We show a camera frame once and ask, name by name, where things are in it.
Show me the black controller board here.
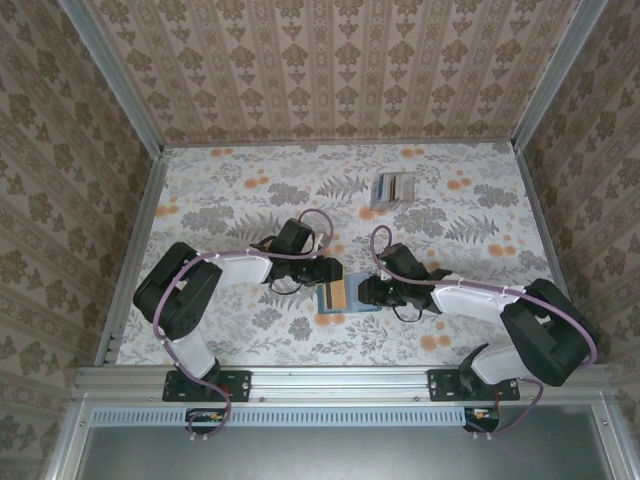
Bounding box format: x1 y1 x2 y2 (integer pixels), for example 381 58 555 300
185 407 227 435
463 407 502 434

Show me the white slotted cable duct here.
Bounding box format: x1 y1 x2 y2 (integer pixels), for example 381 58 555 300
92 405 471 427

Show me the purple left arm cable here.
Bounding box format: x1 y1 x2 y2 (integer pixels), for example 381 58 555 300
154 208 335 446

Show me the blue-edged card stack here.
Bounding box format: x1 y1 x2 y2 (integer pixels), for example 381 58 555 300
372 173 392 206

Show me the aluminium front rail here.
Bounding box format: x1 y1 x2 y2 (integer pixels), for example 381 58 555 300
74 364 616 401

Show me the clear acrylic card holder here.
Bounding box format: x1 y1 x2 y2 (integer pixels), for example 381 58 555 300
369 170 416 210

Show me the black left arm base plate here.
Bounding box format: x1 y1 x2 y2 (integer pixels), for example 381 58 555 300
162 369 253 403

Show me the aluminium frame post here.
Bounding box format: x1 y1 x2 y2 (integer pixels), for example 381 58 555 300
57 0 166 156
512 0 609 151

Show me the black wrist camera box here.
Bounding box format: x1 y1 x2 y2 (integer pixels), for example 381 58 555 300
249 217 316 259
379 243 454 289

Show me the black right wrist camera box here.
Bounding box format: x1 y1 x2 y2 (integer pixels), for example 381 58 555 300
379 243 454 289

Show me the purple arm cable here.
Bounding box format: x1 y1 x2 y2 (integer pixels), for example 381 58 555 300
154 208 335 446
371 224 600 444

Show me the grey metal panel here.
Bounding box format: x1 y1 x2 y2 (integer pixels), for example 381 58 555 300
74 404 611 480

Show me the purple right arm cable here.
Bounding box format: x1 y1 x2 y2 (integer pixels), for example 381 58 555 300
371 224 600 444

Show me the tan card with dark stripe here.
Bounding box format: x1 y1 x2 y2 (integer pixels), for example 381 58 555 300
324 281 348 309

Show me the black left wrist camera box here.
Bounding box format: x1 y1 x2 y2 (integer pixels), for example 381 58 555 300
249 217 316 259

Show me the aluminium side rail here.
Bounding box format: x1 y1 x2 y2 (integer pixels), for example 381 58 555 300
512 144 594 366
94 147 171 369

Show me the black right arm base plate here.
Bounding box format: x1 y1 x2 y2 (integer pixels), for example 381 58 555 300
428 368 521 403

